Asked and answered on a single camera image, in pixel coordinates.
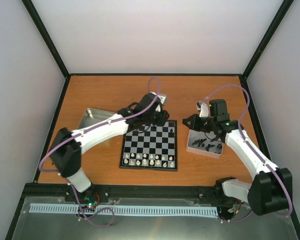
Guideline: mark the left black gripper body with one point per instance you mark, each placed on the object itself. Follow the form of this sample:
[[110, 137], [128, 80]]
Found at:
[[159, 121]]

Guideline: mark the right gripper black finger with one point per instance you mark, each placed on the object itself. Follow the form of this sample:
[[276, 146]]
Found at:
[[189, 120], [190, 126]]

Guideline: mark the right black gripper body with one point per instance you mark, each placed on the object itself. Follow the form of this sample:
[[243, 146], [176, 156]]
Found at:
[[204, 127]]

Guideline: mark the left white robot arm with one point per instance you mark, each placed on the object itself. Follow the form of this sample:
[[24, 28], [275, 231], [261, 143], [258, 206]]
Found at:
[[68, 146]]

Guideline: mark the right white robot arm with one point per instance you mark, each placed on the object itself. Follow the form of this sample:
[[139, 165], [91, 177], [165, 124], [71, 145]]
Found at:
[[271, 187]]

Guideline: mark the black chess piece in tray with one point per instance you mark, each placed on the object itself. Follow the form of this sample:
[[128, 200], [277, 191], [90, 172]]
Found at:
[[201, 143], [195, 142]]

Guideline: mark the left green-lit circuit board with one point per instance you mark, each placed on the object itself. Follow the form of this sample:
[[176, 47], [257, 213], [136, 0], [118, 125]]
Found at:
[[90, 202]]

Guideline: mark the right pink tray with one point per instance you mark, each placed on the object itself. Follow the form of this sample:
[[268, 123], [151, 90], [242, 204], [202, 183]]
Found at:
[[213, 145]]

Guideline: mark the black and silver chessboard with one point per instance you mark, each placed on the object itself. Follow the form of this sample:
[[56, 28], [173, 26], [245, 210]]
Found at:
[[151, 140]]

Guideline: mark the left metal tray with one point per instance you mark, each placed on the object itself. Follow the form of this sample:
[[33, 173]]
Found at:
[[92, 116]]

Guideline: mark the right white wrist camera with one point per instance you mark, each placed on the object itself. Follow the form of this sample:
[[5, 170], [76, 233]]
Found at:
[[203, 109]]

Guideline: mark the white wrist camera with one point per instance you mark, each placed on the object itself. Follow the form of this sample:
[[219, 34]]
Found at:
[[163, 99], [203, 109]]

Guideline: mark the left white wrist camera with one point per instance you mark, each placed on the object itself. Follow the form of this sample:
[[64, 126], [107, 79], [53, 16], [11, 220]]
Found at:
[[163, 99]]

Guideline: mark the light blue cable duct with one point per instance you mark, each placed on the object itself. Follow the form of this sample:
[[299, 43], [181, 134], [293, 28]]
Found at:
[[129, 210]]

